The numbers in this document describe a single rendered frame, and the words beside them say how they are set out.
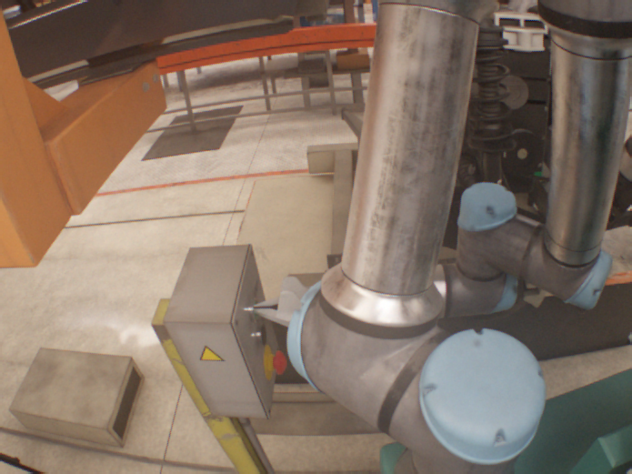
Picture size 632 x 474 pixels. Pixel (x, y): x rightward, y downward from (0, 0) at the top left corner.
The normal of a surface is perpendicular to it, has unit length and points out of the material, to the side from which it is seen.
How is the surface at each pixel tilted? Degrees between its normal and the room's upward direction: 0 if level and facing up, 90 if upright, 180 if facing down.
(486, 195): 0
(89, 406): 0
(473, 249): 90
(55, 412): 0
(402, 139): 72
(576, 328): 90
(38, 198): 90
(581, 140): 103
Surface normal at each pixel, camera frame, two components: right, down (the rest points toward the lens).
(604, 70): -0.31, 0.74
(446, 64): 0.18, 0.40
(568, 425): -0.11, -0.80
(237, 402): -0.05, 0.59
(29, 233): 0.99, -0.06
